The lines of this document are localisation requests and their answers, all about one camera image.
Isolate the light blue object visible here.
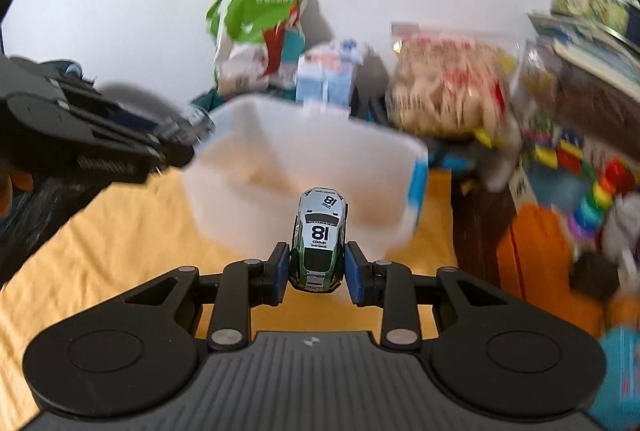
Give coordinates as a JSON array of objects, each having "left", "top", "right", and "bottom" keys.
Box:
[{"left": 590, "top": 325, "right": 640, "bottom": 431}]

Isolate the green white plastic bag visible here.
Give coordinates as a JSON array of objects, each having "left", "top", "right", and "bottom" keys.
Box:
[{"left": 206, "top": 0, "right": 312, "bottom": 96}]

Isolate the round printed tin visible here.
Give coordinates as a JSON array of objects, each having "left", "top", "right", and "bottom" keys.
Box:
[{"left": 550, "top": 0, "right": 640, "bottom": 38}]

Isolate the white plastic storage bin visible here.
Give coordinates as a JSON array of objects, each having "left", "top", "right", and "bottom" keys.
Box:
[{"left": 182, "top": 95, "right": 430, "bottom": 258}]

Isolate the dark wooden desktop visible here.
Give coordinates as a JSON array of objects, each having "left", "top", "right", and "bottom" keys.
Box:
[{"left": 451, "top": 171, "right": 518, "bottom": 283}]

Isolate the dark blue toy car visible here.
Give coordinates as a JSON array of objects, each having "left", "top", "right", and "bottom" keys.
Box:
[{"left": 161, "top": 103, "right": 217, "bottom": 148}]

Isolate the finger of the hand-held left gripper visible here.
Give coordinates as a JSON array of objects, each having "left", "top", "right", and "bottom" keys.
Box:
[
  {"left": 75, "top": 128, "right": 196, "bottom": 172},
  {"left": 60, "top": 83, "right": 168, "bottom": 136}
]

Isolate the colourful block toy box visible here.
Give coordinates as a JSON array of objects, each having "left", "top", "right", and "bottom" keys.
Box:
[{"left": 510, "top": 111, "right": 640, "bottom": 262}]

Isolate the clear bag of rice crackers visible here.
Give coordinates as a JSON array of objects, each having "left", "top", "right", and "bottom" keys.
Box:
[{"left": 387, "top": 22, "right": 522, "bottom": 138}]

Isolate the stack of books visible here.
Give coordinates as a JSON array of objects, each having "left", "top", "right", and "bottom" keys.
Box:
[{"left": 526, "top": 10, "right": 640, "bottom": 88}]

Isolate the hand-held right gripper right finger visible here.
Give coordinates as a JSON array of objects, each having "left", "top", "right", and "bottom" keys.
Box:
[{"left": 345, "top": 241, "right": 507, "bottom": 348}]

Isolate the green white toy car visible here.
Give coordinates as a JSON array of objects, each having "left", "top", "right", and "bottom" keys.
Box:
[{"left": 289, "top": 187, "right": 349, "bottom": 295}]

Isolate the blue basket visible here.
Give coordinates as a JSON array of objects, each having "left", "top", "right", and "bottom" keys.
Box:
[{"left": 429, "top": 138, "right": 482, "bottom": 172}]

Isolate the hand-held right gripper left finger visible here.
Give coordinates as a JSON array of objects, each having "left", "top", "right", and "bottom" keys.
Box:
[{"left": 124, "top": 241, "right": 291, "bottom": 351}]

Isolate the rainbow ring stacking toy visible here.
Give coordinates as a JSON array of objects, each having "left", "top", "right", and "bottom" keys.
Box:
[{"left": 567, "top": 158, "right": 635, "bottom": 238}]

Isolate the orange box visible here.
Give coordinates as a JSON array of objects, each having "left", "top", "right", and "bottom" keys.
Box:
[{"left": 495, "top": 203, "right": 618, "bottom": 339}]

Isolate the yellow cloth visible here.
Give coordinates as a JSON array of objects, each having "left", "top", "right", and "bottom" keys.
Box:
[{"left": 0, "top": 168, "right": 460, "bottom": 414}]

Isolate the white paper pack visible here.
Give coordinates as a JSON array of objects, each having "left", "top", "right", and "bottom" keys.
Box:
[{"left": 479, "top": 130, "right": 522, "bottom": 192}]

